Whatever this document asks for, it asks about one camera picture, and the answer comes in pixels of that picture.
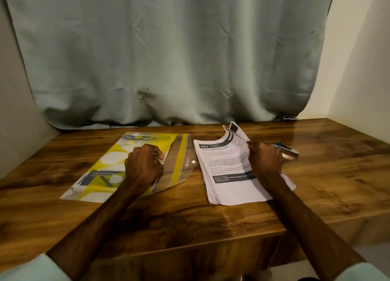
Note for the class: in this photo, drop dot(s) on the person's right forearm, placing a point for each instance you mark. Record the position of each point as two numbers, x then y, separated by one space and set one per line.
317 229

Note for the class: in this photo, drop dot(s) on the pale green curtain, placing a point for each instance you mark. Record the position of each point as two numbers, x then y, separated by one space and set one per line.
170 46

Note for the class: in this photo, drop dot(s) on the person's left hand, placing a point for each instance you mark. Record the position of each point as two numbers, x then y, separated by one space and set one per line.
143 167

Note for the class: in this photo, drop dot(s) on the blue pen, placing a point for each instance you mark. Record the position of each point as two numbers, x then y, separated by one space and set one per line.
286 149

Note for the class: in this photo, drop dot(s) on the person's left forearm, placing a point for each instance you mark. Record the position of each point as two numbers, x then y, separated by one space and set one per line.
85 235

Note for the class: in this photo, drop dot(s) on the yellow patterned folder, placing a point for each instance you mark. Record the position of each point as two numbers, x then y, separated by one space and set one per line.
109 168

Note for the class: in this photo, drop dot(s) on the person's right hand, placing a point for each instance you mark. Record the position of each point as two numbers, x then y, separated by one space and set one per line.
265 162

